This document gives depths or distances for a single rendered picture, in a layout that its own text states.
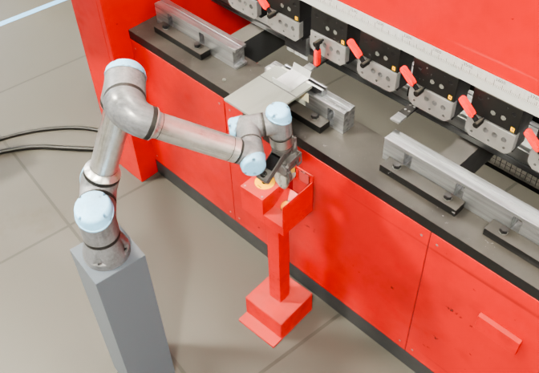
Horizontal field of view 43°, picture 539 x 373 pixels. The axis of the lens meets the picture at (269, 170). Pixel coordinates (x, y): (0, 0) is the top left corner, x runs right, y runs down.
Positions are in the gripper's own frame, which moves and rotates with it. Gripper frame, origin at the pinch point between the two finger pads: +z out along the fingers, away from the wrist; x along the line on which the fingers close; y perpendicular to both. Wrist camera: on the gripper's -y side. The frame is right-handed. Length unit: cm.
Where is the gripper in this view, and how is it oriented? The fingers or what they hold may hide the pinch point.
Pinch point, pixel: (281, 187)
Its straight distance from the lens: 231.4
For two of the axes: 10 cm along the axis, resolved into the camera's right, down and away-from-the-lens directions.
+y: 6.7, -6.0, 4.4
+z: 0.8, 6.5, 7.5
